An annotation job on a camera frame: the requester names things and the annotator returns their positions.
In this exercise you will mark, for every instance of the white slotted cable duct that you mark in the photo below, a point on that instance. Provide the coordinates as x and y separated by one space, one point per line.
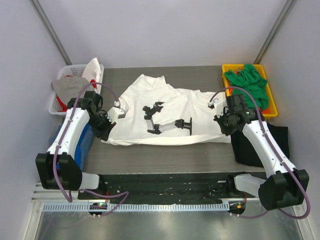
102 207

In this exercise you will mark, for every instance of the left corner aluminium post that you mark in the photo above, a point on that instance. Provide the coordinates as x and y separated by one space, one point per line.
40 12

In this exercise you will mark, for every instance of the red cloth in basket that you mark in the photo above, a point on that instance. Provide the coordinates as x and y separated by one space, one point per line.
62 103

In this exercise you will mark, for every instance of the white plastic basket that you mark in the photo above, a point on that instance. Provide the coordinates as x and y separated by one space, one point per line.
70 70

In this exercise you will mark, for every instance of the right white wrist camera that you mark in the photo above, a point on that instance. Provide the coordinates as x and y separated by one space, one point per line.
219 104

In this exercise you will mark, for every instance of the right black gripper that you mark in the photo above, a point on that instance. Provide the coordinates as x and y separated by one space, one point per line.
222 125

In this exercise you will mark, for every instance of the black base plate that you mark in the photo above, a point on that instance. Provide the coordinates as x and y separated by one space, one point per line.
165 186

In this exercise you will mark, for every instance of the white t shirt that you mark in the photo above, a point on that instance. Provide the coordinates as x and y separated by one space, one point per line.
177 103

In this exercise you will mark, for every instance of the yellow plastic bin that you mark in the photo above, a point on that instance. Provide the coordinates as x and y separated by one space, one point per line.
271 111

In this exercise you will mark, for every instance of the blue t shirt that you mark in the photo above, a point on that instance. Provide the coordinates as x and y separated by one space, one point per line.
58 139

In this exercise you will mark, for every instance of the aluminium frame rail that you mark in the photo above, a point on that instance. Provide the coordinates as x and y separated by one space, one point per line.
165 193

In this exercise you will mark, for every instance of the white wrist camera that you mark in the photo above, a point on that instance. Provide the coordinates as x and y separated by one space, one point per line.
116 112
219 104

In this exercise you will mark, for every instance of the green t shirt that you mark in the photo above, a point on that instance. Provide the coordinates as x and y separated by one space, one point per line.
251 81

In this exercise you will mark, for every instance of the black folded t shirt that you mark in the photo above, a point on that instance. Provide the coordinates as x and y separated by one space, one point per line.
245 153

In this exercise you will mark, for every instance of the white cloth in basket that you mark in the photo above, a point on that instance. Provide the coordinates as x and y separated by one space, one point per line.
93 71

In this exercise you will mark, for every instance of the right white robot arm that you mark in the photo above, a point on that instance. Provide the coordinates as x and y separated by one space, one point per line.
285 185

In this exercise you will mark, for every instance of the right corner aluminium post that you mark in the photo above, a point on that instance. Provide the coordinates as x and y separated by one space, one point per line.
280 20

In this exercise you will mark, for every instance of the corner aluminium post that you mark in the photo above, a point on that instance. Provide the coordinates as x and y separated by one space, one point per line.
40 12
280 20

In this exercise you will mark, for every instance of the blue checkered cloth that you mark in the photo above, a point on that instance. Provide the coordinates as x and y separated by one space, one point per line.
76 144

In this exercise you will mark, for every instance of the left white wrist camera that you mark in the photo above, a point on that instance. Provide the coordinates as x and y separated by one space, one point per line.
116 112

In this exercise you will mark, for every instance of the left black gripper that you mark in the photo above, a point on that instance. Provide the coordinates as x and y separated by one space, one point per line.
104 128

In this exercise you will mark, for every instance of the grey cloth in basket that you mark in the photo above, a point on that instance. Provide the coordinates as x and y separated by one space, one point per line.
67 87

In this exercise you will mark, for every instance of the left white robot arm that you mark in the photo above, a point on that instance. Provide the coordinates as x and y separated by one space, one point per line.
69 177

